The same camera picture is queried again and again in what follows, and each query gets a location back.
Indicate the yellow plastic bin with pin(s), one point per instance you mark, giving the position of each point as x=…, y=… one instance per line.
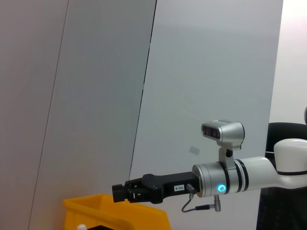
x=108, y=213

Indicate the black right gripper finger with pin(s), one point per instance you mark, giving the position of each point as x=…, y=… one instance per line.
x=120, y=197
x=120, y=188

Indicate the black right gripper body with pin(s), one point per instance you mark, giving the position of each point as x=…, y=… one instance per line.
x=168, y=187

